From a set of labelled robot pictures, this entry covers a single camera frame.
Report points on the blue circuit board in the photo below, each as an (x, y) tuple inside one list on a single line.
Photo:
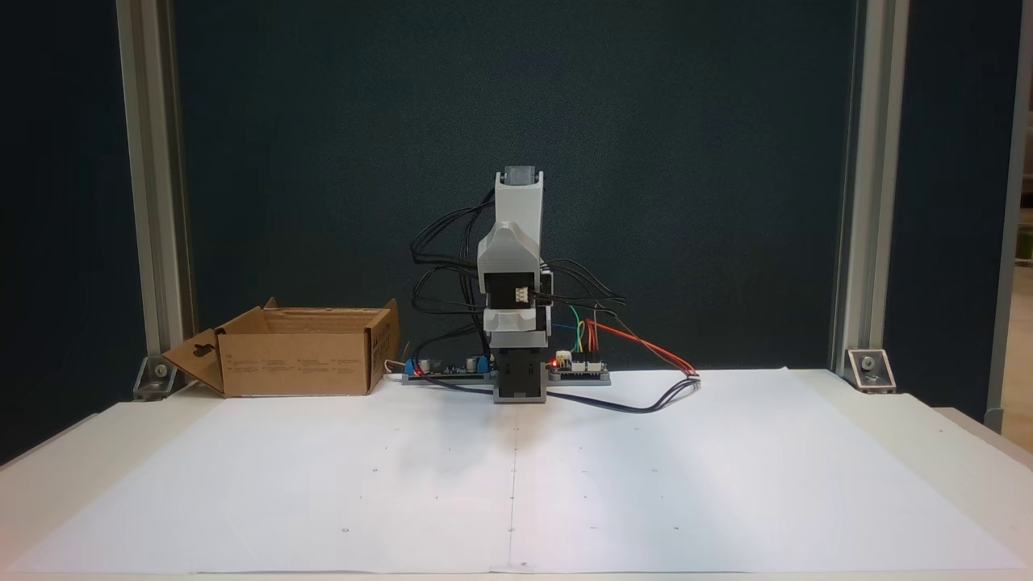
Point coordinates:
[(436, 371)]

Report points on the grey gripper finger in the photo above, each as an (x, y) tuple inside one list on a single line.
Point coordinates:
[(494, 254), (524, 254)]

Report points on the cardboard box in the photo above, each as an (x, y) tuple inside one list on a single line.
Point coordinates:
[(299, 367)]

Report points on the metal corner bracket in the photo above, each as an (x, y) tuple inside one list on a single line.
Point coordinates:
[(870, 369), (157, 375)]

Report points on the grey upright beam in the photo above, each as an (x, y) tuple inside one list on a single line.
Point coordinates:
[(1003, 323)]

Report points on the aluminium frame post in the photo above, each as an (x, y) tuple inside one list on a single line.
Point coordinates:
[(871, 202), (153, 202)]

